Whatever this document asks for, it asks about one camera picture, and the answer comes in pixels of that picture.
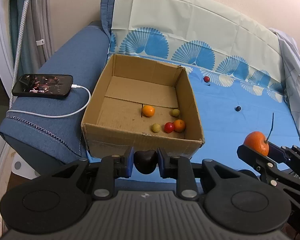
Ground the light grey cloth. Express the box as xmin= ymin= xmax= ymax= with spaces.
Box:
xmin=270 ymin=28 xmax=300 ymax=134

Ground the blue sofa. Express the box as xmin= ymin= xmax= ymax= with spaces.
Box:
xmin=0 ymin=0 xmax=116 ymax=176

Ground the white charging cable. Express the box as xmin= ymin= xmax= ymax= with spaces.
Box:
xmin=5 ymin=84 xmax=92 ymax=119

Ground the grey curtain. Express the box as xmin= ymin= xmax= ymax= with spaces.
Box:
xmin=9 ymin=0 xmax=55 ymax=65

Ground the orange fruit with stem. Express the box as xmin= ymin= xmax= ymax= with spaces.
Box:
xmin=243 ymin=113 xmax=274 ymax=156

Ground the brown cardboard box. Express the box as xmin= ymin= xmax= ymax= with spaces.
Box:
xmin=81 ymin=54 xmax=205 ymax=158

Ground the white scale on floor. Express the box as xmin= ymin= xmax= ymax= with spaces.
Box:
xmin=11 ymin=153 xmax=40 ymax=180

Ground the orange round fruit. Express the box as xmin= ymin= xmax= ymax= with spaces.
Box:
xmin=142 ymin=105 xmax=155 ymax=118

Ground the small black fruit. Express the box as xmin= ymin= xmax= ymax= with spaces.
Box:
xmin=235 ymin=106 xmax=241 ymax=112
xmin=134 ymin=150 xmax=158 ymax=174

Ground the red round fruit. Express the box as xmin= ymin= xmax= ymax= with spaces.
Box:
xmin=164 ymin=122 xmax=174 ymax=133

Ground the blue patterned sheet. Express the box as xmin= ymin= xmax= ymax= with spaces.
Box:
xmin=109 ymin=0 xmax=300 ymax=170

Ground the small dark red fruit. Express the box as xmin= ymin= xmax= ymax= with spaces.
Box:
xmin=204 ymin=76 xmax=210 ymax=83

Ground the small beige fruit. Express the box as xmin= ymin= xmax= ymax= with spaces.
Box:
xmin=151 ymin=123 xmax=161 ymax=133

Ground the yellow-green round fruit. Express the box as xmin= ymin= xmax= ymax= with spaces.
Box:
xmin=171 ymin=109 xmax=180 ymax=117

